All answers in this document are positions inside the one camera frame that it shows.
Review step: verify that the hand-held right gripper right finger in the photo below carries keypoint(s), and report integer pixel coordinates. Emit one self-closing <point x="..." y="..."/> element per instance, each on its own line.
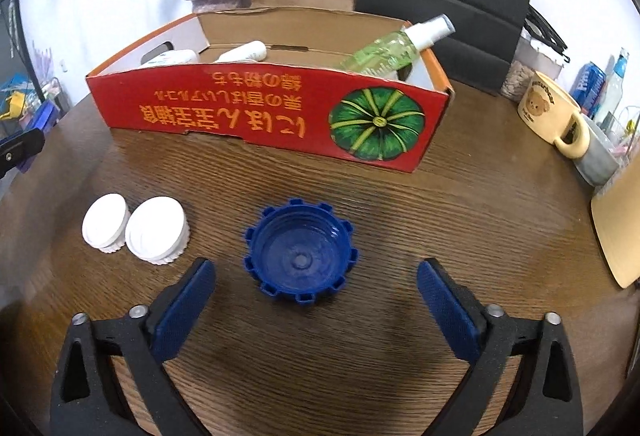
<point x="447" y="316"/>

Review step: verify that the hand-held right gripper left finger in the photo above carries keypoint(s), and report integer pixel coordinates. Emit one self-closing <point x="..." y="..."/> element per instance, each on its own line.
<point x="182" y="311"/>

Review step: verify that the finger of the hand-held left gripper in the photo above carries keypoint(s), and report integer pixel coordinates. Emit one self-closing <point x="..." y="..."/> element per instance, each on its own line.
<point x="22" y="148"/>

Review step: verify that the blue notched cap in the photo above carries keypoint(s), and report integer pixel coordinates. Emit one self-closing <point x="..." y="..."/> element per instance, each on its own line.
<point x="300" y="256"/>

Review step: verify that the orange cardboard box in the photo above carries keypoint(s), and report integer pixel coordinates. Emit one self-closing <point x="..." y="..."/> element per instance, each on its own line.
<point x="250" y="115"/>

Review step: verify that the white plastic bottle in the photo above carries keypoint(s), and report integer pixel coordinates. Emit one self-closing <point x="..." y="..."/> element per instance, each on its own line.
<point x="245" y="50"/>

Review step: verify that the green spray bottle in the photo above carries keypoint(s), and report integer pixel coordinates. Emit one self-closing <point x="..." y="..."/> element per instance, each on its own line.
<point x="385" y="50"/>

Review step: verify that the white ribbed cap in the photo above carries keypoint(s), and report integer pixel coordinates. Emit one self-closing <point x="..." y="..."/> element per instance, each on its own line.
<point x="157" y="228"/>
<point x="105" y="221"/>

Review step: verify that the tan wooden board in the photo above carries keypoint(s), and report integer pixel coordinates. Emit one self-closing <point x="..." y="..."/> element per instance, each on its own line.
<point x="620" y="236"/>

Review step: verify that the grey mug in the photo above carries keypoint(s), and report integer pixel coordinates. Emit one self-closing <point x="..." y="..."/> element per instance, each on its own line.
<point x="597" y="160"/>

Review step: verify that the yellow bear mug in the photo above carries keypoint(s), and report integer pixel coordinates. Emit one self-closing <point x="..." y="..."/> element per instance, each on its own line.
<point x="542" y="110"/>

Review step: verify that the glass jar of nuts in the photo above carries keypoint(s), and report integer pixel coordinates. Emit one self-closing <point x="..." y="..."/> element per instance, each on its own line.
<point x="515" y="80"/>

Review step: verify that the blue drink can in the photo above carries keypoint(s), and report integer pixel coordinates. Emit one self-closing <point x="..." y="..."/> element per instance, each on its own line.
<point x="590" y="83"/>

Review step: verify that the clear bottle with blue label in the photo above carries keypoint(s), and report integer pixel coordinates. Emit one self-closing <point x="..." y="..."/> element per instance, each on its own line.
<point x="615" y="85"/>

